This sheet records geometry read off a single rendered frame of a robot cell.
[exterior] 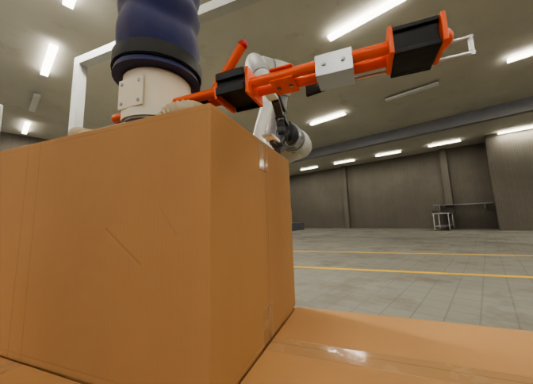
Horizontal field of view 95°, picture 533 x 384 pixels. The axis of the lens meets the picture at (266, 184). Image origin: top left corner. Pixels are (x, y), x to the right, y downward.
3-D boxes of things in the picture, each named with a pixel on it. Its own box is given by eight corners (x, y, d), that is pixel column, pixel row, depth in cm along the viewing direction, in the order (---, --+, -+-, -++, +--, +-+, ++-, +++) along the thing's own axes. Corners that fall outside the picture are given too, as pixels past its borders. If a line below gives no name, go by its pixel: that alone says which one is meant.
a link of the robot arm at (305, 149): (312, 143, 90) (282, 162, 94) (320, 152, 104) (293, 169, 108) (298, 120, 93) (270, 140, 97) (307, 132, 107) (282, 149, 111)
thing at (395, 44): (389, 53, 41) (386, 26, 42) (386, 76, 48) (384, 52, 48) (450, 38, 38) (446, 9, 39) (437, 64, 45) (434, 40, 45)
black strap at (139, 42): (89, 67, 61) (90, 52, 62) (160, 105, 82) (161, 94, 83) (157, 40, 53) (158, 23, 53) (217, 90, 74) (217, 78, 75)
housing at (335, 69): (314, 76, 47) (313, 55, 47) (320, 93, 53) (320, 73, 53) (353, 67, 44) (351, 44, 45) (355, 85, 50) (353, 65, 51)
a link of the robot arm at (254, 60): (256, 62, 116) (280, 68, 123) (246, 43, 125) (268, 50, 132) (246, 86, 125) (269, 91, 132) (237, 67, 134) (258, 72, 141)
